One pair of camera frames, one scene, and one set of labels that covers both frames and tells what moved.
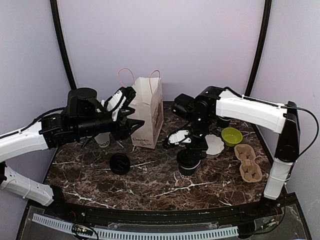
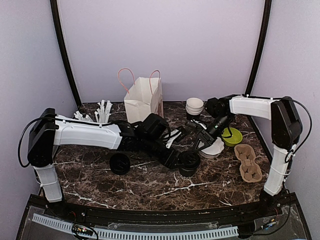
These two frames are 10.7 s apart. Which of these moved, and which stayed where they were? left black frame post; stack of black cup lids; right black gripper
Moved: right black gripper
Stayed: left black frame post; stack of black cup lids
